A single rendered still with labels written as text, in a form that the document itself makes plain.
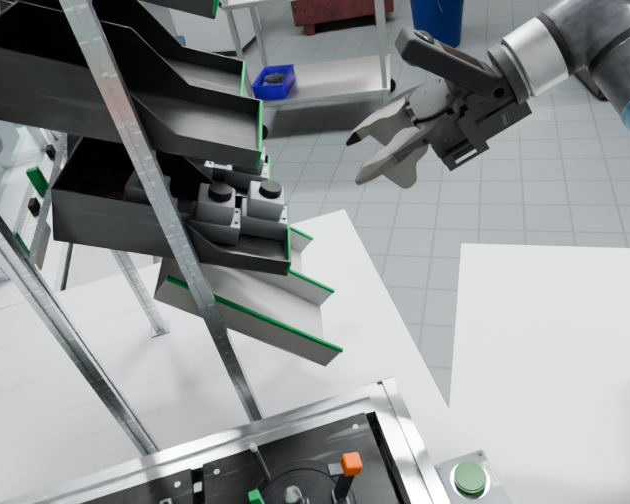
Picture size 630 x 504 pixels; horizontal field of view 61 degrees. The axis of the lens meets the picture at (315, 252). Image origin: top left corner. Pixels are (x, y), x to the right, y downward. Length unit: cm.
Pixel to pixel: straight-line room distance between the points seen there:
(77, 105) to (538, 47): 47
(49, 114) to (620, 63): 56
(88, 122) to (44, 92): 5
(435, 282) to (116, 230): 182
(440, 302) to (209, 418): 144
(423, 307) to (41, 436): 154
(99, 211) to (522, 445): 68
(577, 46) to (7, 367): 116
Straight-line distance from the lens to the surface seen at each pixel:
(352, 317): 106
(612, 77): 63
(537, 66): 64
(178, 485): 81
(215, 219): 68
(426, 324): 218
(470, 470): 75
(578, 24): 65
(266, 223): 72
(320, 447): 78
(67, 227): 68
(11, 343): 135
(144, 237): 66
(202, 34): 521
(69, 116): 60
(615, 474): 91
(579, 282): 114
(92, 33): 52
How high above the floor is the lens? 164
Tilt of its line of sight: 40 degrees down
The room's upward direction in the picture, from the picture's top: 13 degrees counter-clockwise
